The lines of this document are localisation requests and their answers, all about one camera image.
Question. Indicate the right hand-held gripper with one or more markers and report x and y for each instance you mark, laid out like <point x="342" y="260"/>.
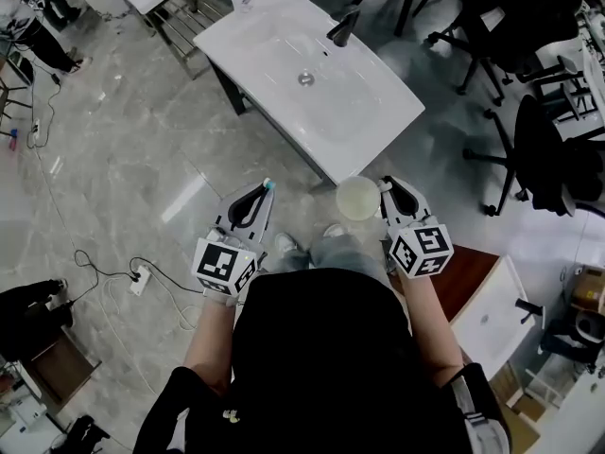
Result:
<point x="420" y="251"/>

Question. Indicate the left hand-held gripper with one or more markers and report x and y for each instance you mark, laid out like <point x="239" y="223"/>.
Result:
<point x="217" y="263"/>

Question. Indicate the translucent plastic cup item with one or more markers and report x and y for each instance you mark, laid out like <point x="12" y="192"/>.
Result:
<point x="357" y="199"/>

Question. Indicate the person's right forearm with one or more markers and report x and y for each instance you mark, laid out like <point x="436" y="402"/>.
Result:
<point x="432" y="329"/>

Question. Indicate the person's left forearm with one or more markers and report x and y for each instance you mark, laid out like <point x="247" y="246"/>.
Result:
<point x="208" y="343"/>

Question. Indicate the metal sink drain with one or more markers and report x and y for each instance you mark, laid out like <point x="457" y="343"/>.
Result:
<point x="306" y="78"/>

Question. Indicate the small white sink basin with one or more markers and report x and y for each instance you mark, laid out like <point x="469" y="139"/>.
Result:
<point x="491" y="315"/>

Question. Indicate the white sink counter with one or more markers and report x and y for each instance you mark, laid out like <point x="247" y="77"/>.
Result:
<point x="283" y="26"/>

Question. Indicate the black sink faucet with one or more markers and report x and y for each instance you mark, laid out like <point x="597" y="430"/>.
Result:
<point x="342" y="26"/>

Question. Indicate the person's left white shoe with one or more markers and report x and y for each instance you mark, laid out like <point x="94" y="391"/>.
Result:
<point x="285" y="243"/>

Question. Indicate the person's white shoe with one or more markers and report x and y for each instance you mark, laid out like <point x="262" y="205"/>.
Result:
<point x="335" y="230"/>
<point x="285" y="243"/>

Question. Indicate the person's right white shoe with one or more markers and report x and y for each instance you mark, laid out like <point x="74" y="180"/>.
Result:
<point x="335" y="230"/>

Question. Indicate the person's blue jeans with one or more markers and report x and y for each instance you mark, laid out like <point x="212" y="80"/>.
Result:
<point x="340" y="253"/>

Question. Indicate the brown wooden cabinet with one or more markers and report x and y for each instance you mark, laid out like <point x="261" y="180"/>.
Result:
<point x="465" y="277"/>

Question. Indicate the white power strip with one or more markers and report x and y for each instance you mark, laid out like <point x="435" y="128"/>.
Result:
<point x="140" y="280"/>
<point x="35" y="130"/>

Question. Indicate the black office chair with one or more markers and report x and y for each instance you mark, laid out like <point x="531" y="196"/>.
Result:
<point x="524" y="22"/>
<point x="543" y="159"/>

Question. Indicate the small black faucet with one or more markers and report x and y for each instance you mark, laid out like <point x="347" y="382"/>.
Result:
<point x="529" y="309"/>

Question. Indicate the person's black shirt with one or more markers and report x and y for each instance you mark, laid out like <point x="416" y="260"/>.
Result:
<point x="326" y="371"/>

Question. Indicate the cardboard box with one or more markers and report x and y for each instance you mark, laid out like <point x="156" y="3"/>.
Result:
<point x="588" y="289"/>

